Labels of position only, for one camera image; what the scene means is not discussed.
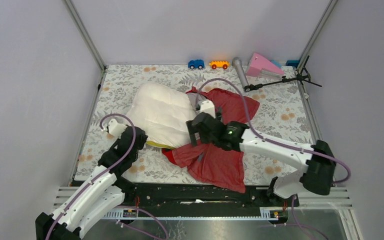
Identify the white pillow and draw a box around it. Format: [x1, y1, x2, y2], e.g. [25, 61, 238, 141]
[126, 82, 207, 149]

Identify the red printed pillowcase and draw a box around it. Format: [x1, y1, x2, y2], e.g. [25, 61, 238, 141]
[161, 88, 248, 193]

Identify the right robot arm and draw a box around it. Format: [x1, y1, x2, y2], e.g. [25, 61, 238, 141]
[186, 112, 336, 206]

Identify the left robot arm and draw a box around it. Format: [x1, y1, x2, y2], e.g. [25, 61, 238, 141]
[35, 126, 148, 240]

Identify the blue toy car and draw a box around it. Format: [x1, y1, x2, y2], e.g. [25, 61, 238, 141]
[187, 59, 205, 70]

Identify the orange toy car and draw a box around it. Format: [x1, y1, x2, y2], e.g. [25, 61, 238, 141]
[209, 61, 230, 70]

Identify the floral tablecloth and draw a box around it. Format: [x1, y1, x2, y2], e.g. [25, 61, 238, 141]
[72, 65, 315, 184]

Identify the grey microphone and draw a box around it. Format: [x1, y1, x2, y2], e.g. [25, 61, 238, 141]
[231, 57, 251, 92]

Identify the pink wedge block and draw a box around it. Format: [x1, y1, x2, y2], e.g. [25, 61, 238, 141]
[245, 52, 285, 77]

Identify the light blue block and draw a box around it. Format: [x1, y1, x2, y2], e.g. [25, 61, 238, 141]
[270, 60, 282, 68]

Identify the black tripod stand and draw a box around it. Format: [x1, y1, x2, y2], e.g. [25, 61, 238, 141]
[249, 56, 322, 91]

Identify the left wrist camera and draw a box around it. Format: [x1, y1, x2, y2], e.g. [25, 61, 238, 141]
[106, 118, 127, 138]

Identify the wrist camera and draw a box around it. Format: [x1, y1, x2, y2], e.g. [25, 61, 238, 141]
[195, 99, 216, 119]
[106, 118, 127, 138]

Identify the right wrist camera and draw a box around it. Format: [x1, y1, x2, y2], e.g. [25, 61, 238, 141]
[195, 99, 216, 119]

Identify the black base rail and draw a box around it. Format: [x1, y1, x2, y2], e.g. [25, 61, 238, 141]
[114, 179, 300, 218]

